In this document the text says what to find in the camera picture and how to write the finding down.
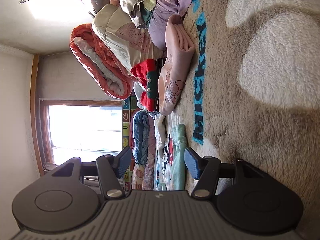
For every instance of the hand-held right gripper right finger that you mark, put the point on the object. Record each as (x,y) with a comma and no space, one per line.
(192,165)

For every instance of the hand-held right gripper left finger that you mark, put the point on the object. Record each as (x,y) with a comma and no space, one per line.
(123,162)

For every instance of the mint green star-print garment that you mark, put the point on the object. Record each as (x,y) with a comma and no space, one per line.
(178,155)

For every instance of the pink floral pillow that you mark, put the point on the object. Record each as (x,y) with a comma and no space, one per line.
(137,177)

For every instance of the purple floral quilt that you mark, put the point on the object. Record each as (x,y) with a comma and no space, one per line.
(150,155)

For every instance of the blue folded quilt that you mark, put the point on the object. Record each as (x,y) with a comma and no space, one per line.
(140,135)

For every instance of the colourful alphabet foam mat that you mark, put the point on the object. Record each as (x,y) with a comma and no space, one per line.
(126,130)

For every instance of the white quilted garment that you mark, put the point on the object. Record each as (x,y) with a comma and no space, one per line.
(160,130)

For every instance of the wooden framed window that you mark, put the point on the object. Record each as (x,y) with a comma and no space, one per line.
(82,130)

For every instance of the cartoon printed brown blanket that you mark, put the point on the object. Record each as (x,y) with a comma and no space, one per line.
(262,130)

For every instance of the red knitted sweater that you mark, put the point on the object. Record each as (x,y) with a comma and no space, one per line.
(146,70)

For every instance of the pink folded garment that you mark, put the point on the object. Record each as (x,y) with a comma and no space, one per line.
(177,67)

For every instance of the navy striped folded garment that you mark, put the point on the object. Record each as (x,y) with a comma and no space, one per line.
(160,63)

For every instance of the orange rolled quilt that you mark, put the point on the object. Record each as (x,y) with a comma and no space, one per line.
(95,55)

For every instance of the cream folded quilt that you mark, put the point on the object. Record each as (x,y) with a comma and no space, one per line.
(117,27)

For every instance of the lilac cloth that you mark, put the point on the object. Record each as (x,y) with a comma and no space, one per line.
(167,12)

